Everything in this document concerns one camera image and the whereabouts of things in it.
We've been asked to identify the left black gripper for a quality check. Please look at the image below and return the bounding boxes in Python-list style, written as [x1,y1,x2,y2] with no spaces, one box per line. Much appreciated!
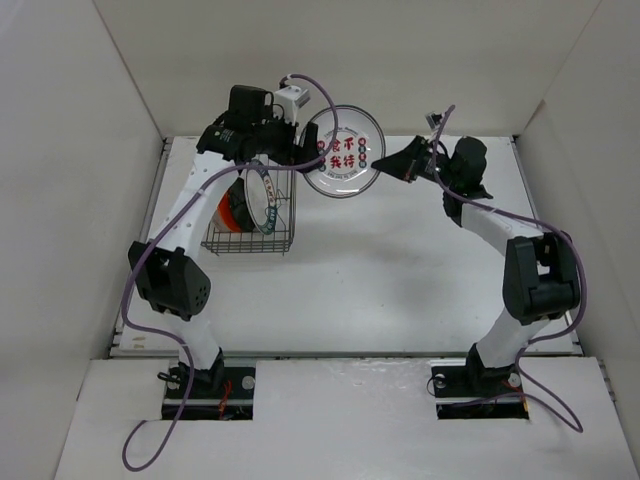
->
[251,106,322,173]

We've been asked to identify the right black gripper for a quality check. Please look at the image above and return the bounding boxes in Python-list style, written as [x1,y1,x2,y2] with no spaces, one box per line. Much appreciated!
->
[371,135,458,189]

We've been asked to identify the white plate red characters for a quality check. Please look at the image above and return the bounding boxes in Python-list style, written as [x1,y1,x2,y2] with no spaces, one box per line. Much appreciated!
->
[304,105,386,199]

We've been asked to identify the white plate dark patterned rim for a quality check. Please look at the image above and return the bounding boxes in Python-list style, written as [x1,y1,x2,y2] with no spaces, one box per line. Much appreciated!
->
[244,169,278,235]

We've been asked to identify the black plate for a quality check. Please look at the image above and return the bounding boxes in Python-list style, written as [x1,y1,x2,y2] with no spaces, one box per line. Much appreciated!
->
[227,177,255,232]

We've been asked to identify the orange plate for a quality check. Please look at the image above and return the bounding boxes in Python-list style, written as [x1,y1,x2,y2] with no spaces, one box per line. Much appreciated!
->
[216,193,242,233]

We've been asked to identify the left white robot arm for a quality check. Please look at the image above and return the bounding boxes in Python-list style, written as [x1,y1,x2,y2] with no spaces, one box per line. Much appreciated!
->
[128,84,319,397]

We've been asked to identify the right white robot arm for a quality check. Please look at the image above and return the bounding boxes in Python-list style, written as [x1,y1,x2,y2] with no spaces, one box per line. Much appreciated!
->
[372,137,581,398]

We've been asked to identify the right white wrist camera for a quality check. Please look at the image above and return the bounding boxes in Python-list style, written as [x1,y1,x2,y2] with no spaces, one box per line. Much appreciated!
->
[425,111,446,131]

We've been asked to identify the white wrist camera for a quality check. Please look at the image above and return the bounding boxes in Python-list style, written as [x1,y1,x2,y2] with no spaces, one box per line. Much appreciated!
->
[273,76,311,125]
[425,111,446,131]

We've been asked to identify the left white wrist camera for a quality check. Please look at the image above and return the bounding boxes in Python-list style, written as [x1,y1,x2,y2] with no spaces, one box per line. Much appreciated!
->
[273,76,311,125]

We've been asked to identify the grey wire dish rack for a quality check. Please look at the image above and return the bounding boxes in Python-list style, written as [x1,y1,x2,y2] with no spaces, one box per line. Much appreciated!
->
[201,155,296,255]

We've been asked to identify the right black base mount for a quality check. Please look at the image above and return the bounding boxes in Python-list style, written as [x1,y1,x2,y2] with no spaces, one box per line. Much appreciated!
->
[429,361,529,420]

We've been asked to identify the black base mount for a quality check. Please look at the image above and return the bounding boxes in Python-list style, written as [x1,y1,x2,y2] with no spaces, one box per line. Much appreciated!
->
[157,364,256,421]
[429,361,529,420]

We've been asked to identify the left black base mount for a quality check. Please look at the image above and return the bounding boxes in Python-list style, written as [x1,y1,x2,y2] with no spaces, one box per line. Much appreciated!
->
[157,364,256,421]

